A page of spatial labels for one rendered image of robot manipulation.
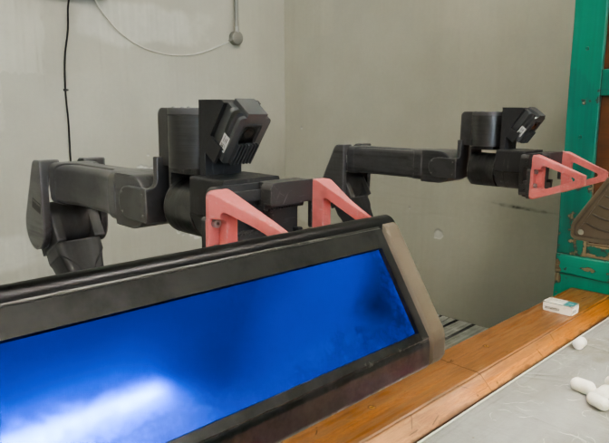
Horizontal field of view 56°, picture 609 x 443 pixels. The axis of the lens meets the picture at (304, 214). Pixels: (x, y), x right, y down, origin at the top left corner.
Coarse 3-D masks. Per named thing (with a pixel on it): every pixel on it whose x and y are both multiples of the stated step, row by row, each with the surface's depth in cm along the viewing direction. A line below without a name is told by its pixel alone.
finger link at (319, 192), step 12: (276, 180) 52; (288, 180) 52; (300, 180) 52; (312, 180) 53; (324, 180) 53; (264, 192) 50; (276, 192) 50; (288, 192) 51; (300, 192) 52; (312, 192) 53; (324, 192) 52; (336, 192) 51; (264, 204) 50; (276, 204) 50; (288, 204) 53; (300, 204) 54; (312, 204) 53; (324, 204) 53; (336, 204) 51; (348, 204) 50; (312, 216) 54; (324, 216) 53; (360, 216) 49
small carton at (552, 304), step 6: (546, 300) 120; (552, 300) 120; (558, 300) 120; (564, 300) 120; (546, 306) 119; (552, 306) 119; (558, 306) 118; (564, 306) 117; (570, 306) 116; (576, 306) 117; (558, 312) 118; (564, 312) 117; (570, 312) 116; (576, 312) 118
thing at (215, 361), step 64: (192, 256) 22; (256, 256) 24; (320, 256) 26; (384, 256) 29; (0, 320) 17; (64, 320) 18; (128, 320) 20; (192, 320) 21; (256, 320) 23; (320, 320) 25; (384, 320) 27; (0, 384) 16; (64, 384) 17; (128, 384) 19; (192, 384) 20; (256, 384) 21; (320, 384) 23; (384, 384) 26
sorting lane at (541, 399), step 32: (608, 320) 121; (576, 352) 104; (608, 352) 104; (512, 384) 92; (544, 384) 92; (480, 416) 82; (512, 416) 82; (544, 416) 82; (576, 416) 82; (608, 416) 82
